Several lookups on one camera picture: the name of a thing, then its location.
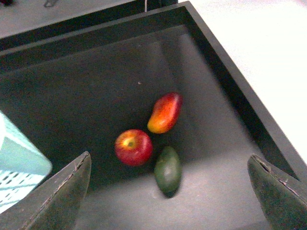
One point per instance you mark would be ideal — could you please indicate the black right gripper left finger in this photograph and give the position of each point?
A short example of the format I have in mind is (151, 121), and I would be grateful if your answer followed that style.
(55, 204)

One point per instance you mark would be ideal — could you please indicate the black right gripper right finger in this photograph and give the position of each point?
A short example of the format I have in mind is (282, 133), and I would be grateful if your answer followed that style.
(283, 199)

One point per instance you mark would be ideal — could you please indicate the light blue plastic basket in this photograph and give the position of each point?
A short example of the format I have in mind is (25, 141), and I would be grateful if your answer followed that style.
(22, 165)

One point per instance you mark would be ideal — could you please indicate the red apple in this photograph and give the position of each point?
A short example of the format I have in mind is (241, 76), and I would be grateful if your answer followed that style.
(133, 147)

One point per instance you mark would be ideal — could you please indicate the dark green avocado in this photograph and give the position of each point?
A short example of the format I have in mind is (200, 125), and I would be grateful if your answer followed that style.
(168, 171)

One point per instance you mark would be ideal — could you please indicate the black front display tray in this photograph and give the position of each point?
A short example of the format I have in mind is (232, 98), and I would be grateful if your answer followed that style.
(75, 86)

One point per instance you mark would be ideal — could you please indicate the black display tray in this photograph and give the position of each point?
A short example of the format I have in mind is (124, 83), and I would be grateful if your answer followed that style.
(75, 86)
(19, 16)

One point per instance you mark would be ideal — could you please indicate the red yellow mango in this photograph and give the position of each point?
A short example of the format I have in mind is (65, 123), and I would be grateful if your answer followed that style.
(165, 113)

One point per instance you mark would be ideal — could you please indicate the black rear display tray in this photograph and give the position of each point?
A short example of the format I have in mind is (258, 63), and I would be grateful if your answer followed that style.
(19, 16)

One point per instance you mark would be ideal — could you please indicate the black divider strip left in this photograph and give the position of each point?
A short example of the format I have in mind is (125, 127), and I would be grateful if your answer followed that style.
(50, 3)

